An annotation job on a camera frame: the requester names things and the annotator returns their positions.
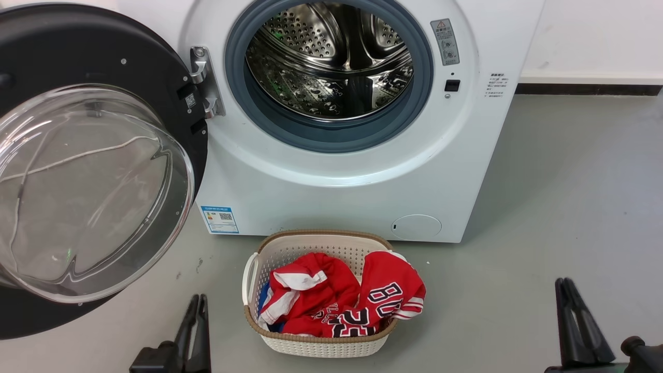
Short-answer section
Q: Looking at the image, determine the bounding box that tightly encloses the metal door hinge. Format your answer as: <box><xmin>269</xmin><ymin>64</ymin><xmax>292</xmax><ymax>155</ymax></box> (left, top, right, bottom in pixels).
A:
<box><xmin>190</xmin><ymin>46</ymin><xmax>226</xmax><ymax>119</ymax></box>

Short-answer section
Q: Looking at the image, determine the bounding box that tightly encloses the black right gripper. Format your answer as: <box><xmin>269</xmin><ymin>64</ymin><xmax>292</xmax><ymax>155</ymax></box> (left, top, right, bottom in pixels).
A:
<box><xmin>544</xmin><ymin>278</ymin><xmax>630</xmax><ymax>373</ymax></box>

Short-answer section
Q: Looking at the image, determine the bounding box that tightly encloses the blue energy label sticker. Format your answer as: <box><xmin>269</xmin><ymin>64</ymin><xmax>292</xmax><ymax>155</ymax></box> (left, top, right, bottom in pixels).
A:
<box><xmin>200</xmin><ymin>206</ymin><xmax>240</xmax><ymax>235</ymax></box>

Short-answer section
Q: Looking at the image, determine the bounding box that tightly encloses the red and white garment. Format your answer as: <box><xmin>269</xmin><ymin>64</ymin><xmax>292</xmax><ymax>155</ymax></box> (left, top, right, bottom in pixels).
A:
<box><xmin>259</xmin><ymin>252</ymin><xmax>361</xmax><ymax>336</ymax></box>

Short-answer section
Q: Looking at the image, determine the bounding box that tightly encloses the red jersey with numbers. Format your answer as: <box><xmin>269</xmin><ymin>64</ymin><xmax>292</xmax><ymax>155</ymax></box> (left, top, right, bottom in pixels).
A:
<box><xmin>324</xmin><ymin>250</ymin><xmax>426</xmax><ymax>338</ymax></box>

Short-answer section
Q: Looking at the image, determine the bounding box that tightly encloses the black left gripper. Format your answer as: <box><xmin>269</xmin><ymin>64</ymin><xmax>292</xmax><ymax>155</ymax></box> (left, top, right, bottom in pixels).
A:
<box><xmin>129</xmin><ymin>294</ymin><xmax>212</xmax><ymax>373</ymax></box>

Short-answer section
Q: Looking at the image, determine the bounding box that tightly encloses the black round glass washer door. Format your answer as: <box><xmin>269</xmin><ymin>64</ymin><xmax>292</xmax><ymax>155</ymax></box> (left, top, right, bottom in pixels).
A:
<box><xmin>0</xmin><ymin>3</ymin><xmax>209</xmax><ymax>340</ymax></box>

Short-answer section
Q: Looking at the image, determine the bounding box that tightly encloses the round white filter cover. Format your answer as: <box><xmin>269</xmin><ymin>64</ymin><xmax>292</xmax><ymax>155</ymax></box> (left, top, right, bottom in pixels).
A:
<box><xmin>391</xmin><ymin>214</ymin><xmax>442</xmax><ymax>240</ymax></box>

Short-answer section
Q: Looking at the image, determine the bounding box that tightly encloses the cream plastic laundry basket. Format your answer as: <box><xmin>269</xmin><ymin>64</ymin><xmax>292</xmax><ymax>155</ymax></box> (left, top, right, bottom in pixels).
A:
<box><xmin>242</xmin><ymin>229</ymin><xmax>410</xmax><ymax>358</ymax></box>

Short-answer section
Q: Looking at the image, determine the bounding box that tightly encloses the small printed text label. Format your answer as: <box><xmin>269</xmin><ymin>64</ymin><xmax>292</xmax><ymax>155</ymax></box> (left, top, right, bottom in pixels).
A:
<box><xmin>485</xmin><ymin>73</ymin><xmax>509</xmax><ymax>99</ymax></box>

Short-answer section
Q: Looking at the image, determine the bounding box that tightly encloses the white front-load washing machine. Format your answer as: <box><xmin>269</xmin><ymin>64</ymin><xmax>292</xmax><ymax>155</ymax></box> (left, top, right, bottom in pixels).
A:
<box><xmin>179</xmin><ymin>0</ymin><xmax>545</xmax><ymax>243</ymax></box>

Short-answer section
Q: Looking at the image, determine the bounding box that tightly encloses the blue garment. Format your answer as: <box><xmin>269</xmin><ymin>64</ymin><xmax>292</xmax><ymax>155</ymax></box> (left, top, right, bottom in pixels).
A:
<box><xmin>257</xmin><ymin>284</ymin><xmax>285</xmax><ymax>333</ymax></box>

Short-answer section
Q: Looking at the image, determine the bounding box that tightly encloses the thin white power cable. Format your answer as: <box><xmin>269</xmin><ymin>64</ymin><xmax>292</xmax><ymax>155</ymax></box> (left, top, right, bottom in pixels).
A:
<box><xmin>0</xmin><ymin>136</ymin><xmax>161</xmax><ymax>183</ymax></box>

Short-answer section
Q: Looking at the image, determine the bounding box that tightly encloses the grey warning sticker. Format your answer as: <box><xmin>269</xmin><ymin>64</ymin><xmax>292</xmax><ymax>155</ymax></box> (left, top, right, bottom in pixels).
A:
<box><xmin>430</xmin><ymin>19</ymin><xmax>460</xmax><ymax>66</ymax></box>

